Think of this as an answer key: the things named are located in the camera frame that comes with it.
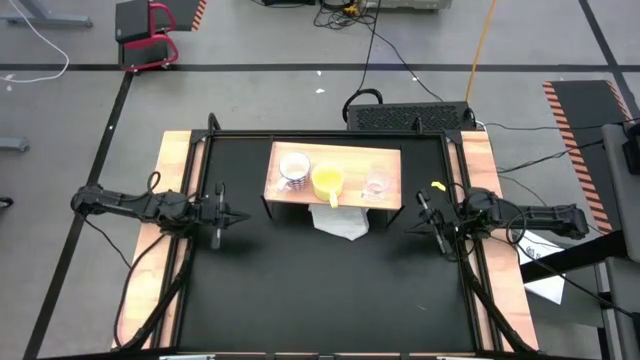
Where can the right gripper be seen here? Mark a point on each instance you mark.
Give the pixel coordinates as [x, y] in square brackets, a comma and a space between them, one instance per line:
[445, 222]

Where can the red black step stool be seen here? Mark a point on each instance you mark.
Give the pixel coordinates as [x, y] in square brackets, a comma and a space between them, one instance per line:
[145, 40]

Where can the large hazard striped floor mat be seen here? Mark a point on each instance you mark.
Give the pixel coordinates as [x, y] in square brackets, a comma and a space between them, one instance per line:
[590, 140]

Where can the white paper sheet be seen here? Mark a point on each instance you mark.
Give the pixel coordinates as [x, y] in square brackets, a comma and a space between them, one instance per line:
[547, 290]

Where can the yellow plastic mug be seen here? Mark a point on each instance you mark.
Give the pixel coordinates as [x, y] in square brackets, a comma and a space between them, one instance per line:
[327, 182]

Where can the grey floor bracket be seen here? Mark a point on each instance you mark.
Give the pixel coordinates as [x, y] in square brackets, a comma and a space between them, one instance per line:
[12, 144]

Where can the clear plastic cup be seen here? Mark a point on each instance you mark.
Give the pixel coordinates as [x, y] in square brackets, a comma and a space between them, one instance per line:
[377, 184]

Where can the black table frame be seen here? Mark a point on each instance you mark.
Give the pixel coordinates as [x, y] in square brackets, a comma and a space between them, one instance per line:
[240, 134]

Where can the white knitted cloth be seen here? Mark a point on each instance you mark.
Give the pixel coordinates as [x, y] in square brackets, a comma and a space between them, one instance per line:
[340, 222]

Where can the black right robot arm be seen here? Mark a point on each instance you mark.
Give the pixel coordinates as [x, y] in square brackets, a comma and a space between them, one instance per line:
[525, 217]

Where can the red white patterned mug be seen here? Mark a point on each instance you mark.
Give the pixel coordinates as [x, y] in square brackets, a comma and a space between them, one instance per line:
[295, 170]

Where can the black table beam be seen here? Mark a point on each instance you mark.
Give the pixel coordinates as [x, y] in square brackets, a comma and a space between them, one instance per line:
[575, 255]

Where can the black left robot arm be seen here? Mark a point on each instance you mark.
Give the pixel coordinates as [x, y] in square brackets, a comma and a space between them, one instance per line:
[130, 205]

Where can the wooden shelf with black legs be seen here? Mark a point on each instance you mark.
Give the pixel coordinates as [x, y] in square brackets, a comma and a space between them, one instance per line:
[350, 155]

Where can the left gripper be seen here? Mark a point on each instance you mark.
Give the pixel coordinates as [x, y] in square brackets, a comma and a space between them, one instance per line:
[212, 216]

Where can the grey power strip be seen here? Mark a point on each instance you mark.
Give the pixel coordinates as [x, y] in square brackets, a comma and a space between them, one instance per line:
[410, 4]

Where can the small hazard striped floor mat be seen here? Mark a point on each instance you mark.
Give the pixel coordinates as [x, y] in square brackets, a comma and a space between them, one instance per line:
[192, 12]

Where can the grey desk leg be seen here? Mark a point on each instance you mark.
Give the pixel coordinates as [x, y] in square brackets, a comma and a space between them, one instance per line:
[50, 21]

